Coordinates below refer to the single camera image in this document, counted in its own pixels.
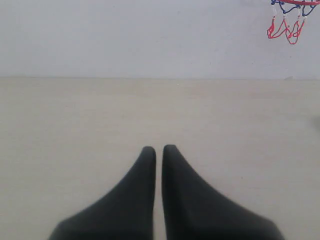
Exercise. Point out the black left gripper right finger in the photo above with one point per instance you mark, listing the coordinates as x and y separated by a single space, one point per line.
194 210

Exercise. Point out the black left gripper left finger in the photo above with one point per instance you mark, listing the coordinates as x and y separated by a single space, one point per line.
125 213

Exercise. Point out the red mini basketball hoop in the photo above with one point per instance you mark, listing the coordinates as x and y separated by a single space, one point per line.
289 18

